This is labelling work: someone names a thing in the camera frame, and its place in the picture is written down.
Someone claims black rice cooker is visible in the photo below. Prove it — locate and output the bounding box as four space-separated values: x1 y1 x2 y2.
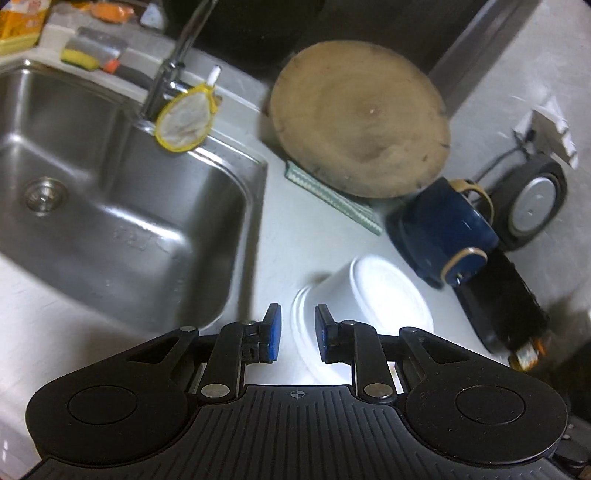
455 154 568 356

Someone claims blue rice cooker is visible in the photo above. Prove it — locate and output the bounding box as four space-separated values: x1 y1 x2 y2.
387 176 500 289

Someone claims orange cloth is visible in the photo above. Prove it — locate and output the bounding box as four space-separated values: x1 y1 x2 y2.
90 2 134 24

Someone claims yellow packet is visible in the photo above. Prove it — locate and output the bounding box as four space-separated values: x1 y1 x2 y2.
0 7 51 48

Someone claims steel cleaver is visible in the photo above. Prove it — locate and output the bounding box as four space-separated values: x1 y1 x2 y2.
65 28 153 88

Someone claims stainless steel sink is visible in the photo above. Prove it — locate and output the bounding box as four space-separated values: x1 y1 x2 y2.
0 58 269 333

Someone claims yellow sink strainer net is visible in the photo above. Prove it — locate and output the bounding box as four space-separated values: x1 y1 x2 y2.
154 67 221 153

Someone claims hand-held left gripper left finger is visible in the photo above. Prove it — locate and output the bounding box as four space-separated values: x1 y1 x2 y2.
124 303 282 403

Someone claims green striped dish cloth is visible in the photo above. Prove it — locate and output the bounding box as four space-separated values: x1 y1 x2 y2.
284 159 384 236

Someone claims yellow dish sponge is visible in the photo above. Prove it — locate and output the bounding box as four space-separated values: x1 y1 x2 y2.
60 48 100 72

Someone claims steel kitchen faucet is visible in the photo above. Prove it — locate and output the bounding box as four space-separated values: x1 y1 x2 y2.
139 0 218 123

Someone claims glass jar yellow label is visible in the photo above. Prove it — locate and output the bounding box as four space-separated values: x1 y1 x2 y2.
509 339 549 371

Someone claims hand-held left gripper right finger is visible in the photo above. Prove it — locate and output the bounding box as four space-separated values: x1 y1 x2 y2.
315 303 467 403

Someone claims white wall power socket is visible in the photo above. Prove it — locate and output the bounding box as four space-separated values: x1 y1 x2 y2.
531 108 580 168

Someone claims black power cable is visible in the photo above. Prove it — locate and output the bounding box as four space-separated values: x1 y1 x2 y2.
475 138 536 183

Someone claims white disposable bowl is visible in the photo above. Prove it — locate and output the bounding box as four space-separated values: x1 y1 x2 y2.
291 256 435 384

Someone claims round wooden cutting board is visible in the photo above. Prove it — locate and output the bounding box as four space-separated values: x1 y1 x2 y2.
269 41 451 199

